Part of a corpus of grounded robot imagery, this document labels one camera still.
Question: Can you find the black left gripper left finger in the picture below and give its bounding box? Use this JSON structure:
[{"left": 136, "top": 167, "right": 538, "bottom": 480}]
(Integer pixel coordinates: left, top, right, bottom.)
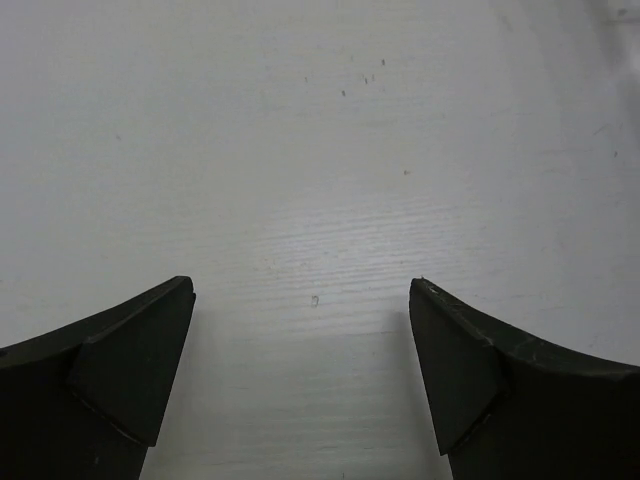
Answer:
[{"left": 1, "top": 276, "right": 195, "bottom": 479}]

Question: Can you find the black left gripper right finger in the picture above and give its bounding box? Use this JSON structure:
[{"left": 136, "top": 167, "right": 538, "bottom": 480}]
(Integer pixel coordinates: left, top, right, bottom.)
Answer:
[{"left": 409, "top": 278, "right": 639, "bottom": 479}]

